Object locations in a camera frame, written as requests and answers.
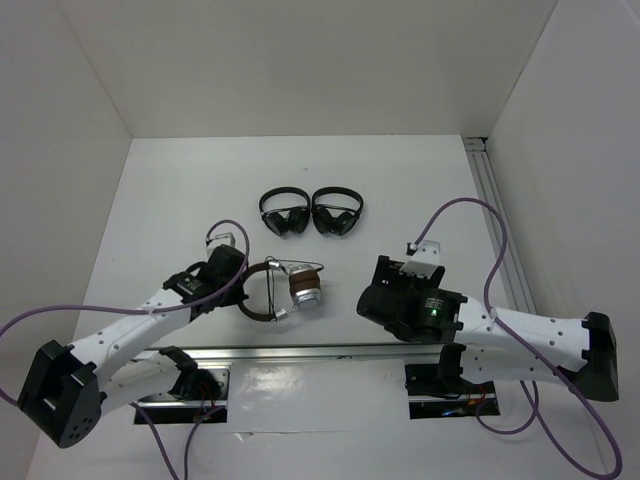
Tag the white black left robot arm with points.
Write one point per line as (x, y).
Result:
(69, 388)

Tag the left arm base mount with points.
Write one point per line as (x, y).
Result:
(200, 394)

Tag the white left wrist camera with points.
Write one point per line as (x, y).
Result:
(220, 239)

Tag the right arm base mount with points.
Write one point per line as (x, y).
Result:
(430, 397)

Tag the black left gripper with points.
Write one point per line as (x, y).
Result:
(237, 296)

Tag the black headphones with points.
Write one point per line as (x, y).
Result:
(286, 220)
(335, 220)

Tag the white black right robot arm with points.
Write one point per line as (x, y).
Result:
(479, 344)

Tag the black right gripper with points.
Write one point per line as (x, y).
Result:
(387, 270)

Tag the aluminium corner frame rail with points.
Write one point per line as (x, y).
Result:
(511, 271)

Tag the black headphones right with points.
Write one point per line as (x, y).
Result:
(335, 220)

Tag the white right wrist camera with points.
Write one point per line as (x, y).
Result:
(422, 259)

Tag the brown silver headphones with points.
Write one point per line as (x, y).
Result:
(304, 286)

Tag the black headphones left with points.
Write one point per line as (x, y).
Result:
(286, 220)

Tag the aluminium table edge rail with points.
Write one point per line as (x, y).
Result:
(409, 353)

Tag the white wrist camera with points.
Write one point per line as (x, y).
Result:
(220, 239)
(422, 259)

